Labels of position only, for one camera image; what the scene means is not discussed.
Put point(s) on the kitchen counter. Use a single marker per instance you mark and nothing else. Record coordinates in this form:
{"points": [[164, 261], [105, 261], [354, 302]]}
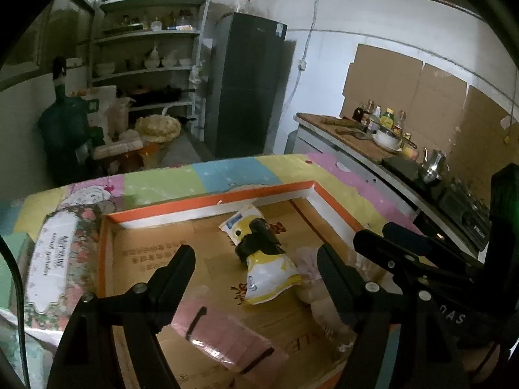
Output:
{"points": [[324, 146]]}

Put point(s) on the floral tissue pack white label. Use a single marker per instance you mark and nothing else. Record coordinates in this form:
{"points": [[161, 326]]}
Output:
{"points": [[61, 259]]}

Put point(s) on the mint green white box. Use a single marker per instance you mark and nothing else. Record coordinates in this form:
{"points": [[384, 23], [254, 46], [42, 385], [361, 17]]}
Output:
{"points": [[12, 267]]}

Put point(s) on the cleaver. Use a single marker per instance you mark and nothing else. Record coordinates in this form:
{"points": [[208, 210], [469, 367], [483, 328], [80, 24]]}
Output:
{"points": [[357, 133]]}

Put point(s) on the napa cabbage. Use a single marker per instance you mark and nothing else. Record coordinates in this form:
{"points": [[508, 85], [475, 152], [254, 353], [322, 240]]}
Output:
{"points": [[158, 127]]}

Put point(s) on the glass jar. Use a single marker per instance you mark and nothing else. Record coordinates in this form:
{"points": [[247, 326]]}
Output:
{"points": [[243, 4]]}

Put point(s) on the glass door wall cabinet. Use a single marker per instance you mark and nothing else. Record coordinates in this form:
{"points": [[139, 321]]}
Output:
{"points": [[40, 48]]}

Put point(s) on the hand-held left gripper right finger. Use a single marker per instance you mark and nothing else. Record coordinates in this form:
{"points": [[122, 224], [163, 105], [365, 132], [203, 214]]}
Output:
{"points": [[336, 283]]}

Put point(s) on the group of white bowls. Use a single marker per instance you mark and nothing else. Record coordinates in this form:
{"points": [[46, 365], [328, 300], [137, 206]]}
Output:
{"points": [[152, 63]]}

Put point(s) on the row of small jars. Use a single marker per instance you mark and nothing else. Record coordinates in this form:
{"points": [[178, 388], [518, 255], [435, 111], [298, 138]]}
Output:
{"points": [[156, 24]]}

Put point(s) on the black wok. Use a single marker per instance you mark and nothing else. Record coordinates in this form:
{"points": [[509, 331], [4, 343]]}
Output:
{"points": [[158, 96]]}

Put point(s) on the cardboard wall sheets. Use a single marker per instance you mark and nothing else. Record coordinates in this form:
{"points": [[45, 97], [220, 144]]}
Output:
{"points": [[385, 77]]}

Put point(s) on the translucent plastic container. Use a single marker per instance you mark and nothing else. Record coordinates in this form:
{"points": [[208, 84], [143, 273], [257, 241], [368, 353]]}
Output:
{"points": [[119, 117]]}

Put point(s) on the white sack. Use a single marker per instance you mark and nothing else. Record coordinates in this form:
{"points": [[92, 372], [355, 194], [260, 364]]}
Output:
{"points": [[101, 109]]}

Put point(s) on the white bowl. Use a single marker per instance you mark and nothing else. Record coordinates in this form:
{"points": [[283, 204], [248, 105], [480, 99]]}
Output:
{"points": [[385, 140]]}

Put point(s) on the brown root vegetable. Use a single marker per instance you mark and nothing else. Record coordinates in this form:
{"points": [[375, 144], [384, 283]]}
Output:
{"points": [[336, 120]]}

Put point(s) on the yellow fruit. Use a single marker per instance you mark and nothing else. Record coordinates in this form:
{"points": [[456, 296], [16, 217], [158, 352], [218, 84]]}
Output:
{"points": [[409, 152]]}

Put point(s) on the white metal shelf rack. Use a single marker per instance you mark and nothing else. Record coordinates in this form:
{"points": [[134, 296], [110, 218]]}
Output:
{"points": [[150, 37]]}

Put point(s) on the dark grey refrigerator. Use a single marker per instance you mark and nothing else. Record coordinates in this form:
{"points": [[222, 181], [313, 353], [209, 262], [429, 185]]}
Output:
{"points": [[247, 89]]}

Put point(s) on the black gas stove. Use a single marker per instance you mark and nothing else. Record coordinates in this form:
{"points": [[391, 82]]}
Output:
{"points": [[462, 214]]}

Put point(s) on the black water pump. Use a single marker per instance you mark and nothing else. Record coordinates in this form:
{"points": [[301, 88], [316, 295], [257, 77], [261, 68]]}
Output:
{"points": [[60, 73]]}

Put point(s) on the blue water jug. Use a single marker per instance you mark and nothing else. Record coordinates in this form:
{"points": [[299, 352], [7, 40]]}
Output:
{"points": [[65, 133]]}

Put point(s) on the steel kettle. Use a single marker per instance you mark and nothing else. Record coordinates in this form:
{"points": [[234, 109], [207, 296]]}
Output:
{"points": [[432, 168]]}

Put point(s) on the yellow white black packet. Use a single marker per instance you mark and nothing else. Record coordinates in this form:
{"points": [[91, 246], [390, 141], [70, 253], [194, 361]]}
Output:
{"points": [[267, 271]]}

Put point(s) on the pink striped packet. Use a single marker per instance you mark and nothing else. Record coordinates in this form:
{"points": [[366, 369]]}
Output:
{"points": [[227, 332]]}

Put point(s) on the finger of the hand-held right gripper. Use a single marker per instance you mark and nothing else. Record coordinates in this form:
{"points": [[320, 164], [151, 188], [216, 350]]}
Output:
{"points": [[409, 238], [385, 251]]}

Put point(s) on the row of condiment bottles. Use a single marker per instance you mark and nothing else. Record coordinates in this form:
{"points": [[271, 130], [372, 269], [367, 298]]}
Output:
{"points": [[388, 117]]}

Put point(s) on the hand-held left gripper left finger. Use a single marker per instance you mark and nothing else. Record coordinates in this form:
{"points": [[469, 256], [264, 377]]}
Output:
{"points": [[178, 267]]}

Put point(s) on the orange rimmed cardboard box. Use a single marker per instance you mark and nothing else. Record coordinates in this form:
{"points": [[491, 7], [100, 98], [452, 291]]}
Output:
{"points": [[162, 247]]}

